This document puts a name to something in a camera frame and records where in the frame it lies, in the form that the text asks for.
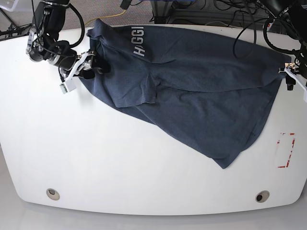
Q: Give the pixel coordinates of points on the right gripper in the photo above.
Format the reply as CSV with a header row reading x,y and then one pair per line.
x,y
84,63

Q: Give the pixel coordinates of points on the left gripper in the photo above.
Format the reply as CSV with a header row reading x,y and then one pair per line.
x,y
298,65

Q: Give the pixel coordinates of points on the blue T-shirt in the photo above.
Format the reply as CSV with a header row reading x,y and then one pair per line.
x,y
189,84

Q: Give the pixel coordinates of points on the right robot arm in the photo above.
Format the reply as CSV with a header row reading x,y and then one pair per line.
x,y
44,44

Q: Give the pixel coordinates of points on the red tape rectangle marking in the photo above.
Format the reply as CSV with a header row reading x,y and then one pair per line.
x,y
284,149

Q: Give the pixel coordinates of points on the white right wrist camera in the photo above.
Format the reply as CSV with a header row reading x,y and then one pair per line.
x,y
67,86

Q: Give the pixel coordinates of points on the right table cable grommet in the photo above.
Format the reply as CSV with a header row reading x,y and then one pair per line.
x,y
262,196

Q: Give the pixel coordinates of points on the table cable grommet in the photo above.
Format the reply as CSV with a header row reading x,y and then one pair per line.
x,y
262,196
52,194

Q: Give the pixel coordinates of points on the left table cable grommet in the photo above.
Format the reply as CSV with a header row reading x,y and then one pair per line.
x,y
52,194

